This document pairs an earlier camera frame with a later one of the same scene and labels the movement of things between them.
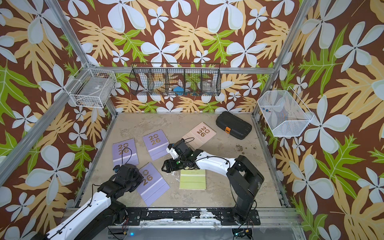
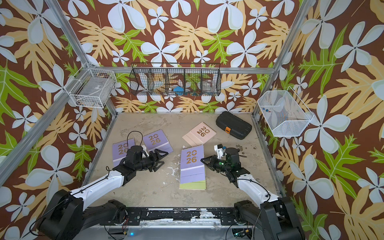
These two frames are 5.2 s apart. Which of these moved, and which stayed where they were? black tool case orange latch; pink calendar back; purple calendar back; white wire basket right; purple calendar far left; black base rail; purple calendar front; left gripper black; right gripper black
Moved: left gripper black; right gripper black; purple calendar front
Stayed: white wire basket right; purple calendar back; black base rail; purple calendar far left; black tool case orange latch; pink calendar back
